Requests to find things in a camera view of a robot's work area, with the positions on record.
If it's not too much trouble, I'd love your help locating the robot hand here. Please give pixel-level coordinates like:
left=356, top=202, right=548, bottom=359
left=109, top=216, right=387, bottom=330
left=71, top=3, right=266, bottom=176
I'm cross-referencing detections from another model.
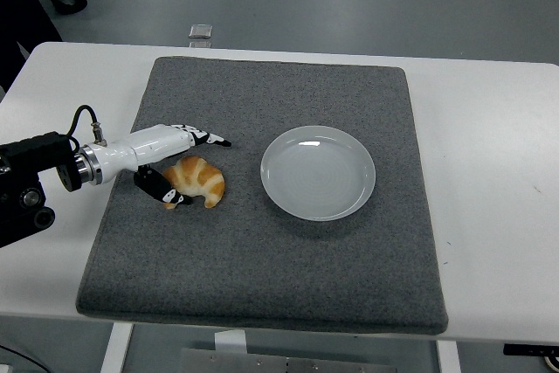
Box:
left=95, top=122, right=233, bottom=209

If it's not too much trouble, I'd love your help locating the croissant bread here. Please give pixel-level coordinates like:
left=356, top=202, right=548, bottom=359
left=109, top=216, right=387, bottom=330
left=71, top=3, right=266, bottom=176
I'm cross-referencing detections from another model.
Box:
left=161, top=155, right=227, bottom=211

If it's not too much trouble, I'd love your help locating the silver floor socket plate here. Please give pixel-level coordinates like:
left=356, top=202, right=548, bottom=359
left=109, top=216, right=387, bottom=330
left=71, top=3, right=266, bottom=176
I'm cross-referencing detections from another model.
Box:
left=189, top=23, right=215, bottom=40

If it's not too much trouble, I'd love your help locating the grey round plate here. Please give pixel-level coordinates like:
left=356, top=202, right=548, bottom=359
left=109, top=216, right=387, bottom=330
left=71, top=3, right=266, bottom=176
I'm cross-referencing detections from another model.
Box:
left=260, top=124, right=377, bottom=222

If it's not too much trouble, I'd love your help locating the grey metal plate with screws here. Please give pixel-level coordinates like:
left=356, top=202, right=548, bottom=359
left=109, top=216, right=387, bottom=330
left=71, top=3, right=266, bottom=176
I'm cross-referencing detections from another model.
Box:
left=178, top=348, right=398, bottom=373

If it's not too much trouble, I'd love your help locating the grey felt mat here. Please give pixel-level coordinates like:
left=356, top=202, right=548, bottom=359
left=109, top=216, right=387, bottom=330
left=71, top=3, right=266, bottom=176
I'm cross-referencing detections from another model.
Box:
left=75, top=56, right=451, bottom=336

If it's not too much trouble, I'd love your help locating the person's leg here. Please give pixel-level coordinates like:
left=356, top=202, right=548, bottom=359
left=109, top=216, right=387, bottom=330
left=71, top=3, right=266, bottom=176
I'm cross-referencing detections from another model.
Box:
left=0, top=0, right=65, bottom=93

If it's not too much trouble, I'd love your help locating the white table leg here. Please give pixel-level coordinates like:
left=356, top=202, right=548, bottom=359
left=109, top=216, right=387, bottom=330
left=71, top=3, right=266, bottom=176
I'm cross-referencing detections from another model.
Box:
left=99, top=322, right=135, bottom=373
left=436, top=340, right=462, bottom=373

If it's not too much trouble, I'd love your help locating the black table control panel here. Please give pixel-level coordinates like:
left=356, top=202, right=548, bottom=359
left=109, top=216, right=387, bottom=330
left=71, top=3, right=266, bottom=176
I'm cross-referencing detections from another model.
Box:
left=502, top=342, right=559, bottom=357

